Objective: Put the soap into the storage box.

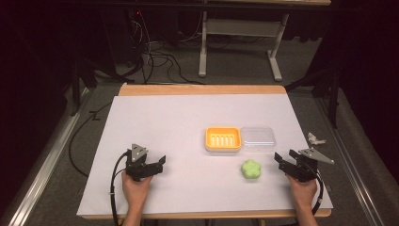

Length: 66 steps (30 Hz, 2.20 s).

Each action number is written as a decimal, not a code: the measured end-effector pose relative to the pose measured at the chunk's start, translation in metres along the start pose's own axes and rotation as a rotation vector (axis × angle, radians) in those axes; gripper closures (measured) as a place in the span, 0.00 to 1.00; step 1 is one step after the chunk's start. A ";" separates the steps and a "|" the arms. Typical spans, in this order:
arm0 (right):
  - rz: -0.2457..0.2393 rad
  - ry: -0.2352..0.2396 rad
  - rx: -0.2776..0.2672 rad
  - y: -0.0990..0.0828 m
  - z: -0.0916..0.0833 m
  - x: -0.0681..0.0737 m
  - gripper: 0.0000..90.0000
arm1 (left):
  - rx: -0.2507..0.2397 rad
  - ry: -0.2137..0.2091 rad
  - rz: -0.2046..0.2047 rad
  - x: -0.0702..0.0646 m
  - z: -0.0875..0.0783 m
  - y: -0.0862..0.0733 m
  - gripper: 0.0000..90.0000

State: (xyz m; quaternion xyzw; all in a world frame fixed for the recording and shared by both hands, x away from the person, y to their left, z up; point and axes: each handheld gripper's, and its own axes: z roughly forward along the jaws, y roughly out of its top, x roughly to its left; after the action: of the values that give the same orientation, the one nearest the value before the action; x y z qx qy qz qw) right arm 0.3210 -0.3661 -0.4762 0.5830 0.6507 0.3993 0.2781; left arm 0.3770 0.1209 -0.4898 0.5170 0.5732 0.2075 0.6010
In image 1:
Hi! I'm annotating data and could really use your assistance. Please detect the small white crumpled piece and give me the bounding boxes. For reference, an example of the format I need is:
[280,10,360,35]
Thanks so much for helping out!
[307,132,327,146]

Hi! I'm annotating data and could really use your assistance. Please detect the white paper table cover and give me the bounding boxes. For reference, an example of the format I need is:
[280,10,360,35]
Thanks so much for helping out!
[76,93,334,218]

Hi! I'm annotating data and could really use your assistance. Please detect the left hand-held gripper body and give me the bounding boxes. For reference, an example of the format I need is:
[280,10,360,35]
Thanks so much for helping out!
[124,143,165,183]

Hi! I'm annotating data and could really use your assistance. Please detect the white metal desk frame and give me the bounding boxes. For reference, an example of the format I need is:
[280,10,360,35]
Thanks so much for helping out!
[198,10,290,83]

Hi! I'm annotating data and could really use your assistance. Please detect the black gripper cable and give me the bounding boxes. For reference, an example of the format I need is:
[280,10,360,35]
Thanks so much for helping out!
[311,169,325,217]
[109,150,132,226]

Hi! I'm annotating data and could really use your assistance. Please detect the clear plastic lid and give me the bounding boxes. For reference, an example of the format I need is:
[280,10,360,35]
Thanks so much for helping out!
[240,125,278,154]

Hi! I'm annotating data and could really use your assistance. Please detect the person's right hand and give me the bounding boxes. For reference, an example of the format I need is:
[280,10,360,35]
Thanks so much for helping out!
[286,174,319,211]

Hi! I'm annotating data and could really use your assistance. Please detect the tangle of floor cables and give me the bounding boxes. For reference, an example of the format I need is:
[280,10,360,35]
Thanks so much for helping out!
[126,10,208,86]

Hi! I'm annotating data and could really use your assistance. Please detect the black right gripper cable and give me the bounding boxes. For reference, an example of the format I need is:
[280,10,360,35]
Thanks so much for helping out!
[311,169,325,217]

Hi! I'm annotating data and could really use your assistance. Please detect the black floor cable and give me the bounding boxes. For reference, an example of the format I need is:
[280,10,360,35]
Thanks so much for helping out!
[68,101,113,179]

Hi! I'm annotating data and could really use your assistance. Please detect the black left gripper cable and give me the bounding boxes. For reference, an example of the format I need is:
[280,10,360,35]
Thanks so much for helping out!
[109,150,132,226]

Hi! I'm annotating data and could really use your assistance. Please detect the orange soap dish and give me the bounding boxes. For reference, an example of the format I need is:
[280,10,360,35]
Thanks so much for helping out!
[204,125,244,153]

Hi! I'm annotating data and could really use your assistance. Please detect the person's left hand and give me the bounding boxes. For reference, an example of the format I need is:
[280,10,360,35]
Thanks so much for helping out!
[120,170,154,211]

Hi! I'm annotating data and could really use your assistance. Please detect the green flower-shaped soap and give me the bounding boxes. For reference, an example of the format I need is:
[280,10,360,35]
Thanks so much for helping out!
[240,158,263,181]

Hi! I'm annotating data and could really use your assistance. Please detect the metal floor rail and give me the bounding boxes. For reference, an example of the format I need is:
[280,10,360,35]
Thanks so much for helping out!
[314,97,387,226]
[0,88,92,226]

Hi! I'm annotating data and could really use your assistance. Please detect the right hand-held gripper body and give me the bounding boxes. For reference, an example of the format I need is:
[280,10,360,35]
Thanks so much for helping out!
[279,147,335,184]

